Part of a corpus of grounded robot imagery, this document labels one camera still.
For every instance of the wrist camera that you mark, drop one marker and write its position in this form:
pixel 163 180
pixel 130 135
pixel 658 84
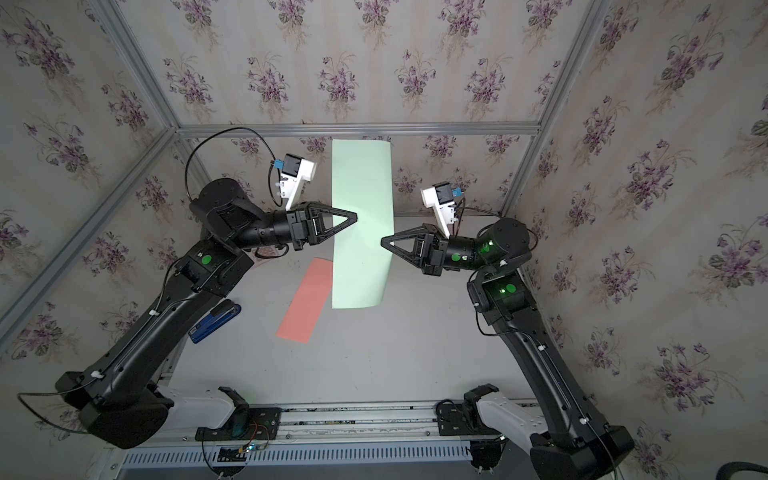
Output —
pixel 294 172
pixel 443 200

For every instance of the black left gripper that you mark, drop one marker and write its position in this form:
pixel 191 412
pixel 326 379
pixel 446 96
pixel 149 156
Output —
pixel 303 224

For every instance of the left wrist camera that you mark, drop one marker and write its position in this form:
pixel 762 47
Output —
pixel 294 172

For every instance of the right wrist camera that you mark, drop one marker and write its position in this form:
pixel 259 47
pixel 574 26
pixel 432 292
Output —
pixel 443 200

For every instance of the blue stapler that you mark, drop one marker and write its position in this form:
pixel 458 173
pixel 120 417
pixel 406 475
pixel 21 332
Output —
pixel 217 317

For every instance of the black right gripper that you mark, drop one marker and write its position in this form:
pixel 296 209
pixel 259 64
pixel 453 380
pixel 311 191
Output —
pixel 436 250

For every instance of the aluminium mounting rail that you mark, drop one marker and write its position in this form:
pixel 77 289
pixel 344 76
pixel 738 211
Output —
pixel 339 423

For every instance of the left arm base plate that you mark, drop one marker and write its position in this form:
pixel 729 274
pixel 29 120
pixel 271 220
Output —
pixel 259 423

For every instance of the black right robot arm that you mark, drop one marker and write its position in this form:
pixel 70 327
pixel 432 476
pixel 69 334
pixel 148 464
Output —
pixel 571 438

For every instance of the green paper sheet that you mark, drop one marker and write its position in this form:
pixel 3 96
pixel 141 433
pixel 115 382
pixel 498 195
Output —
pixel 361 174

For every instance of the pink paper sheet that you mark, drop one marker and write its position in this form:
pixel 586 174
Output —
pixel 307 304

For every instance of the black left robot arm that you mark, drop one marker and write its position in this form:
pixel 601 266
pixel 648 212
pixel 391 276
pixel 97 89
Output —
pixel 115 399

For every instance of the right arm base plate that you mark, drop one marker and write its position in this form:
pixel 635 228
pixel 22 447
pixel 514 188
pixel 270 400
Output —
pixel 457 419

